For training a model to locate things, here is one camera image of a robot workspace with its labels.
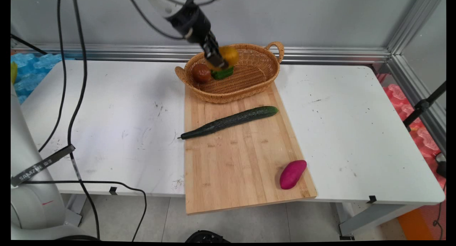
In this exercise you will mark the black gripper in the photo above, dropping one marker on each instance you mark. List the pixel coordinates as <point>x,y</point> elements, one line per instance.
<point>192,23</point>

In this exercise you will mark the yellow brown potato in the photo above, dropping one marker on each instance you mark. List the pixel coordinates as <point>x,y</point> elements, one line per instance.
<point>231,56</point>

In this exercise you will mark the green bell pepper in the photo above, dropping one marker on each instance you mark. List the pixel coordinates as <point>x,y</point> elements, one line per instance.
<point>222,74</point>

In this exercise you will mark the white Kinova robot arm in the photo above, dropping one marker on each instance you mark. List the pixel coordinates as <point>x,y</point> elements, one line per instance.
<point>32,203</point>

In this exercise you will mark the red brown round fruit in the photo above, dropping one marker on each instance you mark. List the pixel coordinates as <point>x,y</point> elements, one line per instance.
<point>201,73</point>

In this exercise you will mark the woven wicker basket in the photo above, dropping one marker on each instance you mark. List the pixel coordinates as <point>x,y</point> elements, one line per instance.
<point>249,82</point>

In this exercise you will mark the long dark green cucumber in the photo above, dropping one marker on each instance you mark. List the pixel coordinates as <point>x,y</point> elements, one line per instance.
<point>228,122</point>

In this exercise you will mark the wooden cutting board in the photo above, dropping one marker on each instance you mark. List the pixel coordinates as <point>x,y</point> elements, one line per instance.
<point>245,160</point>

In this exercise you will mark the purple sweet potato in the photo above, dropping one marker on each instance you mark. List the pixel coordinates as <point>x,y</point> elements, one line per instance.
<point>292,174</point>

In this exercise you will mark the black table edge clip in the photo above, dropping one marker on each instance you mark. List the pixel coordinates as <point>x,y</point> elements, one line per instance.
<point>371,199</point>
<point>113,190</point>

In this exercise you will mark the black round floor object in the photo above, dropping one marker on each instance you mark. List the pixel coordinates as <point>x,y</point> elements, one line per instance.
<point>206,236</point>

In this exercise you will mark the blue bubble wrap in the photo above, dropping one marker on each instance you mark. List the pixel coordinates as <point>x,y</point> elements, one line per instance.
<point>34,69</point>

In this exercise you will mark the yellow green object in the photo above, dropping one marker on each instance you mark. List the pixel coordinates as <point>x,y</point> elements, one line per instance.
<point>13,73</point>

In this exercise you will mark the black tripod pole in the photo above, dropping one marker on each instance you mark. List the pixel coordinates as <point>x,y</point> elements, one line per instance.
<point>422,105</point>

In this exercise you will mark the pink bubble wrap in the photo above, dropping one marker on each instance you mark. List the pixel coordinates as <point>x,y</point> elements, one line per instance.
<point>424,139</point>

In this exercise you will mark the grey table leg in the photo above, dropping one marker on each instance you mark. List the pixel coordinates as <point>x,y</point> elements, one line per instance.
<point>370,219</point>

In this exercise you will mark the small black device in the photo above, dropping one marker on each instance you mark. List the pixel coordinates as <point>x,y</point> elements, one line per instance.
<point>441,165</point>

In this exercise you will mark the orange floor board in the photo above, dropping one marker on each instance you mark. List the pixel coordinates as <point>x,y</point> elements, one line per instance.
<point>415,226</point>

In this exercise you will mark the horizontal aluminium frame rail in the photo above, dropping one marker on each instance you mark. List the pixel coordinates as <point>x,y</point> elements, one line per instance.
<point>320,54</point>

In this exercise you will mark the aluminium frame corner post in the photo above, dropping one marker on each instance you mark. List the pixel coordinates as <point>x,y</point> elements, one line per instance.
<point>409,53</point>

